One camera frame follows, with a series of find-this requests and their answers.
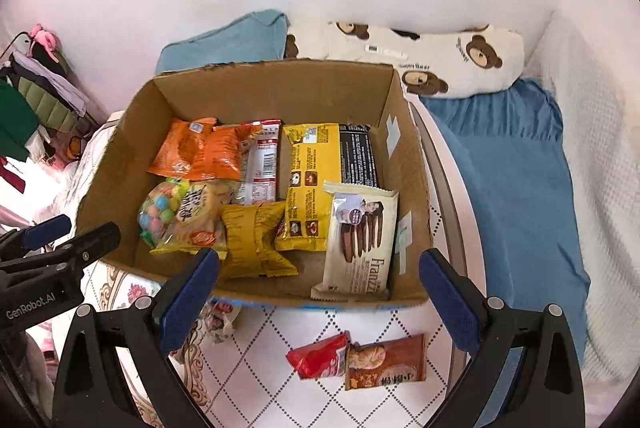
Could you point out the dark red garment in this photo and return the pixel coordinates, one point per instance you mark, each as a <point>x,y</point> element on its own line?
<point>10,173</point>

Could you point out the small white snack packet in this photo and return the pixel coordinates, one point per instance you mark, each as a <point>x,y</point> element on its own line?
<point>222,320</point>

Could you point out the blue folded towel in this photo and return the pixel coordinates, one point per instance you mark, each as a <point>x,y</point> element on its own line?
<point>225,38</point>

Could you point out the long black biscuit packet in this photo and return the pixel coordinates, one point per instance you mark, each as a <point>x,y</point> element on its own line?
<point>357,153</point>

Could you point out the small red snack packet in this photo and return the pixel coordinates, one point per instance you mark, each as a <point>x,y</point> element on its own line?
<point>320,355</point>

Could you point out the white remote control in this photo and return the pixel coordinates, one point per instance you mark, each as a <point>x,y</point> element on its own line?
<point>385,52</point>

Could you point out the crinkled orange chips packet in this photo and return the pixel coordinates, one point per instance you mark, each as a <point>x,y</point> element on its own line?
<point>225,153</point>

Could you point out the white textured blanket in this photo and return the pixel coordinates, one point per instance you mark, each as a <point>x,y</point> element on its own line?
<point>600,158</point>

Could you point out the smooth orange snack packet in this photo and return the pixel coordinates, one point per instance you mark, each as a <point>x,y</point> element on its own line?
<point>175,150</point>

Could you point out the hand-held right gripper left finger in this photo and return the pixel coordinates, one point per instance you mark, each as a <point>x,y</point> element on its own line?
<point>187,303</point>

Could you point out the dark green jacket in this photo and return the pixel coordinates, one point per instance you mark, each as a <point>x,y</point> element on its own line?
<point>15,118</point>

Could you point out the black clothes rack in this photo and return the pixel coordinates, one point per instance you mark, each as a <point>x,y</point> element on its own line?
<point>20,34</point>

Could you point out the red and white strip packet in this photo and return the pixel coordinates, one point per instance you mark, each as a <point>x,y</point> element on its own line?
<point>262,158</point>

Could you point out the long yellow biscuit packet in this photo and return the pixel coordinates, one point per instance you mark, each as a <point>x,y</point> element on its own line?
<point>305,168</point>

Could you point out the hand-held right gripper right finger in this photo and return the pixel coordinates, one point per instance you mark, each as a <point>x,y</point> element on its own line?
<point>447,303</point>

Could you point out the bear print pillow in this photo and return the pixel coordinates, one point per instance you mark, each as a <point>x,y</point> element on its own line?
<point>450,58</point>

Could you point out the white chocolate wafer packet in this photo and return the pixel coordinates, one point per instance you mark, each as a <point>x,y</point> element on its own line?
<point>360,253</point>

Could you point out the cardboard box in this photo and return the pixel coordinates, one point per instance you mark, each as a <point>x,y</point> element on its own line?
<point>325,93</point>

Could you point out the blue bed sheet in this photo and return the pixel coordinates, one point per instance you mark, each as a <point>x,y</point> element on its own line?
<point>510,188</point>

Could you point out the crinkled yellow snack packet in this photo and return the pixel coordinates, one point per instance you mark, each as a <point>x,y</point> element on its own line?
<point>255,238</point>

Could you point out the brown bread snack packet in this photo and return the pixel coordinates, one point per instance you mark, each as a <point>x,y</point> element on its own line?
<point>385,363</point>

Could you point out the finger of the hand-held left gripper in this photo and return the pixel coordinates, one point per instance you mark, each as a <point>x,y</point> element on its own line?
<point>90,243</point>
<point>45,228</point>

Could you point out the colourful candy ball packet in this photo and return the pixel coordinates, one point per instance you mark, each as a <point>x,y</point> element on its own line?
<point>157,208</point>

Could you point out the olive puffer vest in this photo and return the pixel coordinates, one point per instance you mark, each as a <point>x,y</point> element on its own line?
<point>50,108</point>

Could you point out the pink plush toy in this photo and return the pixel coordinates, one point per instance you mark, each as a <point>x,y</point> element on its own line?
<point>42,37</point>

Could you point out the yellow cookie packet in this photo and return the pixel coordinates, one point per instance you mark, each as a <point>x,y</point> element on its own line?
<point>200,213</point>

